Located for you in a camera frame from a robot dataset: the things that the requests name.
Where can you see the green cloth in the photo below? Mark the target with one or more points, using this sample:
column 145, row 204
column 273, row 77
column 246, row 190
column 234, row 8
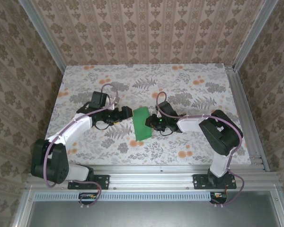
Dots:
column 140, row 125

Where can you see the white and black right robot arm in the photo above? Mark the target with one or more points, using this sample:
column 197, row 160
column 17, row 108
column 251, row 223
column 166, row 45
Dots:
column 217, row 137

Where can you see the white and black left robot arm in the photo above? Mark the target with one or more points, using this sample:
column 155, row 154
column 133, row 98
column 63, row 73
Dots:
column 80, row 125

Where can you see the floral patterned table cover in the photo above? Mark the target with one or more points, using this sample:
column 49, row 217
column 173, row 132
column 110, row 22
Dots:
column 97, row 78

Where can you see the small connector board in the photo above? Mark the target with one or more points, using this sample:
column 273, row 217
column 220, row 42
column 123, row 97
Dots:
column 87, row 196
column 219, row 195

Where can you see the grey metal panel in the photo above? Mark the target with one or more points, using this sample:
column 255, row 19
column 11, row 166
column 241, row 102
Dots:
column 144, row 215

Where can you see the aluminium front frame rail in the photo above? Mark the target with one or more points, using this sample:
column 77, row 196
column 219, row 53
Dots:
column 144, row 175

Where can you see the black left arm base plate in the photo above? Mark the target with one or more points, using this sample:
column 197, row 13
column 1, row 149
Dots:
column 104, row 182

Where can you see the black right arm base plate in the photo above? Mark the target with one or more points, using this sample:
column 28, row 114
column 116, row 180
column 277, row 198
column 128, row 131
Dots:
column 198, row 182

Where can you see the aluminium side rail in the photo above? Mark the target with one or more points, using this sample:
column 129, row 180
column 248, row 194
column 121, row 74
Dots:
column 239, row 94

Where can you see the aluminium corner post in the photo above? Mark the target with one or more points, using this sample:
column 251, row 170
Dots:
column 41, row 30
column 256, row 30

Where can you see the aluminium frame bar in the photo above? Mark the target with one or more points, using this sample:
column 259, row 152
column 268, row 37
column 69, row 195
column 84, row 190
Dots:
column 281, row 210
column 22, row 210

